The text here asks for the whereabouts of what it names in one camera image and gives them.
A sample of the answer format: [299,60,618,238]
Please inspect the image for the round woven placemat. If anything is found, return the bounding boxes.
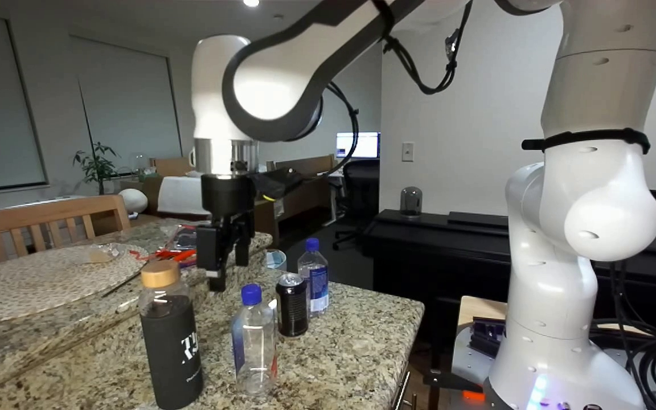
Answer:
[0,244,147,321]

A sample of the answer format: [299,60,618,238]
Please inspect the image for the clear bottle with blue label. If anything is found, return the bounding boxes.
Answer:
[299,238,329,314]

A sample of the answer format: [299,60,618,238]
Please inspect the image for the black soda can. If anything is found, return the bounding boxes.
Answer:
[275,274,310,337]

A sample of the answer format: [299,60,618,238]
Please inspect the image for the black piano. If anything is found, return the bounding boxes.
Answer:
[360,207,656,350]

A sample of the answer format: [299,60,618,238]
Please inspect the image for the black office chair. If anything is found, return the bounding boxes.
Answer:
[332,159,381,248]

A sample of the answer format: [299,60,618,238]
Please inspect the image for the clear bottle with red label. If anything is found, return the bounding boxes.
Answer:
[230,282,277,399]

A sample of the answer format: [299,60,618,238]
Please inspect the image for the white bed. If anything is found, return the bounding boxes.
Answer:
[156,176,208,216]

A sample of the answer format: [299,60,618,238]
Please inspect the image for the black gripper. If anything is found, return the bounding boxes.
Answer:
[195,176,255,292]

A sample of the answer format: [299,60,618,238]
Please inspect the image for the black cable bundle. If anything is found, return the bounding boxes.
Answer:
[607,264,656,410]

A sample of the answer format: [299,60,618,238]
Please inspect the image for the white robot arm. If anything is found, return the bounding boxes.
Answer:
[191,0,656,410]

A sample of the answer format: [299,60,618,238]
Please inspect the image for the small clear glass cup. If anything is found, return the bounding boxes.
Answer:
[263,248,287,280]

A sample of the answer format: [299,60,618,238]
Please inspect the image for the green potted plant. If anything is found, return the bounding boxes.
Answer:
[73,141,115,194]

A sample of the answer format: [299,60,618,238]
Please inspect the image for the lit computer monitor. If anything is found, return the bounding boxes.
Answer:
[335,133,381,159]

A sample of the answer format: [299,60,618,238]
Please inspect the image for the red handled tool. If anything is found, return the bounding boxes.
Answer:
[144,248,195,268]

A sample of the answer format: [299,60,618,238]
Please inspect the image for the dark bottle with wooden cap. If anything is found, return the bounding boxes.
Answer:
[139,259,202,410]

